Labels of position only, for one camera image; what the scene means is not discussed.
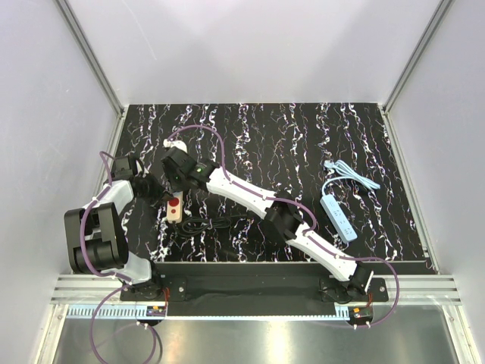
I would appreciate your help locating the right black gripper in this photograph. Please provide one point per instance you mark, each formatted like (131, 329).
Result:
(175, 187)

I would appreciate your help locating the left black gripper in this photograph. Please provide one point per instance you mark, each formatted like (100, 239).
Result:
(161, 195)

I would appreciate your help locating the beige red power strip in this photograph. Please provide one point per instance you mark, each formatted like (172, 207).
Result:
(175, 208)

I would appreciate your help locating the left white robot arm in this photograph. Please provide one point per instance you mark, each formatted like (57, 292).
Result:
(96, 242)

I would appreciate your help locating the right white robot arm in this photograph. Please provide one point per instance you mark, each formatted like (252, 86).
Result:
(288, 221)

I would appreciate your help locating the light blue power strip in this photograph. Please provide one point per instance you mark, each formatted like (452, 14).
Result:
(339, 220)

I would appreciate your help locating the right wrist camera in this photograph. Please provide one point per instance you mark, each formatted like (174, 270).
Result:
(168, 144)

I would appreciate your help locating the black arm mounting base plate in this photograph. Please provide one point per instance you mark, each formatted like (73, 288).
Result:
(190, 280)

